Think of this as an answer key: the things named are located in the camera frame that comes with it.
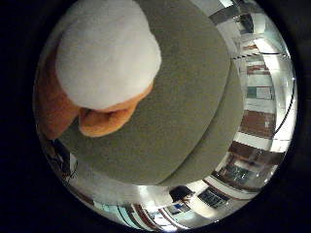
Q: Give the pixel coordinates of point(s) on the orange teddy bear white hat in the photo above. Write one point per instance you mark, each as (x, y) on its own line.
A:
(108, 55)

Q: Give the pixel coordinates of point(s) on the olive green table cloth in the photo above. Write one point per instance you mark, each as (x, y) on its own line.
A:
(181, 106)

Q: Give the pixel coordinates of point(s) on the black bag on floor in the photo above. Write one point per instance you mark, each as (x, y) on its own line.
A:
(181, 193)

